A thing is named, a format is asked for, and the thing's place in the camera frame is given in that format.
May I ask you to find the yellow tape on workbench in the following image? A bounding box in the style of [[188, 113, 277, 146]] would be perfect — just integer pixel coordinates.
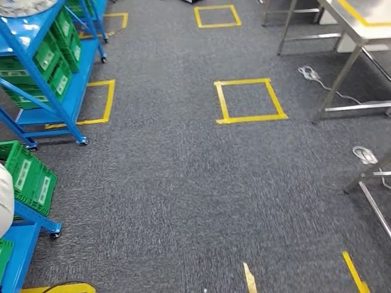
[[337, 0, 391, 27]]

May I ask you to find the yellow floor tape outline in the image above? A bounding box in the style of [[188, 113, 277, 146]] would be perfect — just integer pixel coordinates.
[[242, 250, 371, 293], [45, 79, 116, 130], [20, 282, 97, 293], [194, 4, 242, 29], [79, 12, 129, 40], [214, 78, 289, 125]]

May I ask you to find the silver wheel hubcap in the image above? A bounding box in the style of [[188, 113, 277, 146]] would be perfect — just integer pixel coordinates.
[[0, 0, 58, 19]]

